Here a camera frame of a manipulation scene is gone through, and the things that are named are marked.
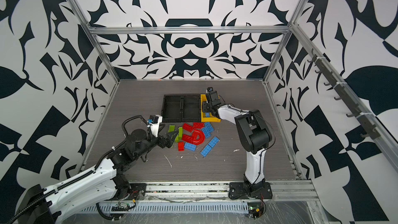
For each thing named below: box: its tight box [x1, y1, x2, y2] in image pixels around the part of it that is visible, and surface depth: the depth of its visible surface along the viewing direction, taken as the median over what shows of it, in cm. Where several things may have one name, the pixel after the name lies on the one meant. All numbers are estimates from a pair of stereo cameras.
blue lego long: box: [200, 143, 212, 158], surface depth 87 cm
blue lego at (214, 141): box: [207, 135, 220, 148], surface depth 91 cm
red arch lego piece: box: [181, 129, 206, 146], surface depth 92 cm
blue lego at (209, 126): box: [204, 121, 215, 133], surface depth 96 cm
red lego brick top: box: [192, 121, 205, 129], surface depth 98 cm
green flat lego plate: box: [167, 124, 176, 133], surface depth 95 cm
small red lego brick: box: [177, 141, 185, 152], surface depth 88 cm
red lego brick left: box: [182, 122, 194, 133], surface depth 96 cm
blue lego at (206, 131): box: [201, 126, 211, 138], surface depth 94 cm
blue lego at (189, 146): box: [183, 142, 197, 152], surface depth 89 cm
